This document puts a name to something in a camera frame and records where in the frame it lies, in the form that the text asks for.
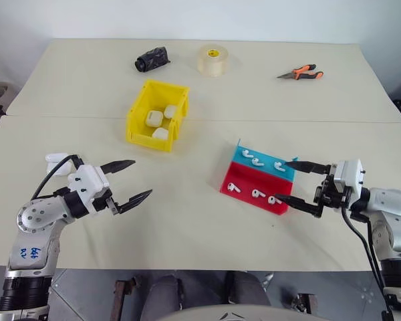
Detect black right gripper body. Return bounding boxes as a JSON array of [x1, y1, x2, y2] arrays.
[[313, 163, 352, 219]]

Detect rusty metal bracket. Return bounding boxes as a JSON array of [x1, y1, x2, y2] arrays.
[[294, 292, 314, 314], [114, 278, 137, 306]]

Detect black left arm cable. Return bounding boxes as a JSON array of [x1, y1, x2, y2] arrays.
[[31, 154, 85, 202]]

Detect orange and black pliers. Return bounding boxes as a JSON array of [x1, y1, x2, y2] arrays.
[[275, 63, 325, 82]]

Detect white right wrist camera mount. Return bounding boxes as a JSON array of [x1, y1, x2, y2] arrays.
[[332, 159, 364, 203]]

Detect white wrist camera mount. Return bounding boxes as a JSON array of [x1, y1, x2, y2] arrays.
[[68, 164, 110, 215], [332, 159, 364, 203]]

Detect red and blue tray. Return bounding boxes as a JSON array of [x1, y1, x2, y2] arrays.
[[219, 137, 300, 216]]

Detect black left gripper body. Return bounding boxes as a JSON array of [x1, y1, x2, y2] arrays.
[[93, 188, 122, 217]]

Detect black rolled plastic bag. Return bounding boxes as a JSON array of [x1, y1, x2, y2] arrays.
[[134, 47, 172, 73]]

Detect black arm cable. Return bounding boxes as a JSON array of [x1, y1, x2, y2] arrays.
[[31, 154, 85, 202], [341, 205, 394, 321]]

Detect clear tape roll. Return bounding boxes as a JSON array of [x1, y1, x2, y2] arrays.
[[196, 43, 230, 78]]

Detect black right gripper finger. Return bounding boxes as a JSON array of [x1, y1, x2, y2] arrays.
[[275, 193, 319, 217], [284, 160, 331, 175]]

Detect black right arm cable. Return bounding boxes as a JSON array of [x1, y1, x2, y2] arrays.
[[341, 205, 394, 321]]

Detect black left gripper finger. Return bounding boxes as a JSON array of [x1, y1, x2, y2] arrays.
[[116, 189, 154, 215], [99, 159, 136, 175]]

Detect pale curved robot torso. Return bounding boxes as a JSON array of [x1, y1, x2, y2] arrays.
[[166, 302, 283, 321]]

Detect yellow plastic bin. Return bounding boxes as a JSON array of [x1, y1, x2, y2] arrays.
[[125, 78, 190, 154]]

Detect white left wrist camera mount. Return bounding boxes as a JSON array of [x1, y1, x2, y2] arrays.
[[68, 164, 110, 215]]

